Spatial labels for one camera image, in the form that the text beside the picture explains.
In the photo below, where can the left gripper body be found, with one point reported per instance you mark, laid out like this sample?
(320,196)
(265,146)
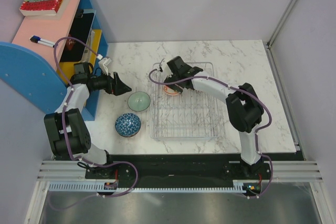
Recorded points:
(106,85)

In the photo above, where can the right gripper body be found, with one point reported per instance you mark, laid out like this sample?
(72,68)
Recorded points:
(171,77)

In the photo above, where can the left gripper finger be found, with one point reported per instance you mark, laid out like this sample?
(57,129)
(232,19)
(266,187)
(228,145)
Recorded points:
(121,88)
(116,78)

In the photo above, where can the orange floral bowl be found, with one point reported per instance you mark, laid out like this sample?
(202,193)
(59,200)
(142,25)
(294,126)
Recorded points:
(170,91)

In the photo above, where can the pale green bowl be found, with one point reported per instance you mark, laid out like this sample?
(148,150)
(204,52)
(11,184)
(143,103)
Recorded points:
(139,101)

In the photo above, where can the blue triangle pattern bowl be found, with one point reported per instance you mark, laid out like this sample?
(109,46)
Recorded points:
(128,124)

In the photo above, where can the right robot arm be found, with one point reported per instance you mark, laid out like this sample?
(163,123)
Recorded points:
(244,110)

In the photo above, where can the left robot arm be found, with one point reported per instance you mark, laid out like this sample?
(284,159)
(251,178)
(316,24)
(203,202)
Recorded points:
(67,132)

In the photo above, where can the yellow folder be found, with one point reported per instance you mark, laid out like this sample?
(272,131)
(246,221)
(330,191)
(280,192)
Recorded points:
(68,66)

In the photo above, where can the blue capped marker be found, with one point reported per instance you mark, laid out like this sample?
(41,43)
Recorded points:
(45,43)

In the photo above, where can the blue pink shelf unit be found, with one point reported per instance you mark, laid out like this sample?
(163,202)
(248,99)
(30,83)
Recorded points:
(30,68)

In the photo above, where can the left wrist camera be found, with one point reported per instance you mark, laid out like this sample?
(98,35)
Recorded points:
(104,63)

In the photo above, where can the white wire dish rack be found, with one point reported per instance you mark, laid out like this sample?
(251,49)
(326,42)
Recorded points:
(187,116)

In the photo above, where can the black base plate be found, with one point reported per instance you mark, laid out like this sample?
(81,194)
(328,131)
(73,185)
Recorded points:
(178,170)

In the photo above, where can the white cable duct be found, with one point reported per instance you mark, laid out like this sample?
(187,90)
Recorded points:
(105,187)

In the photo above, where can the aluminium frame rail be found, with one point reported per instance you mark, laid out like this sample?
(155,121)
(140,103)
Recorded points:
(282,21)

